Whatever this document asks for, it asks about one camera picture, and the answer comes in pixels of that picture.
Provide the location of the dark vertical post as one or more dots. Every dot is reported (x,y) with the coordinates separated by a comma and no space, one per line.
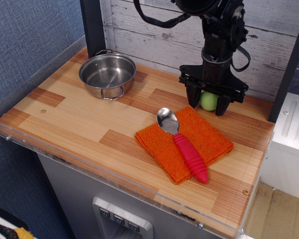
(285,83)
(93,26)

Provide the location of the white ribbed side unit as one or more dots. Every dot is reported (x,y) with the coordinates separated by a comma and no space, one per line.
(280,168)

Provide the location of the small stainless steel pan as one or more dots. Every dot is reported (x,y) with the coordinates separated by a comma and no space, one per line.
(108,75)

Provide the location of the dark left vertical post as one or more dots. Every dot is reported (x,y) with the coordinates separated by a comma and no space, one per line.
(93,26)

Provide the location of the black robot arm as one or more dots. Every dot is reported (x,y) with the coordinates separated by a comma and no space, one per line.
(224,31)

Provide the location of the red-handled metal spoon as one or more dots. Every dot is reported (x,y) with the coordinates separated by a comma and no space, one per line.
(168,122)

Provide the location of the grey cabinet with dispenser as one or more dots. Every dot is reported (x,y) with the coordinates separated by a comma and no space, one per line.
(98,209)

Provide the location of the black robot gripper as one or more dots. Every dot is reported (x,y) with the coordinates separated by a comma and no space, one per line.
(213,75)

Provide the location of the dark right vertical post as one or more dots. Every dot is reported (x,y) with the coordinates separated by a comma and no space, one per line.
(285,83)

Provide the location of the orange knitted cloth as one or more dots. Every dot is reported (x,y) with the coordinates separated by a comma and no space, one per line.
(208,141)

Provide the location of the clear acrylic table guard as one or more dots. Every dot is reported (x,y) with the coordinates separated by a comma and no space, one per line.
(59,119)

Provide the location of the green toy pear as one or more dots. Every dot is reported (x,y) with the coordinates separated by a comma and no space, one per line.
(208,101)

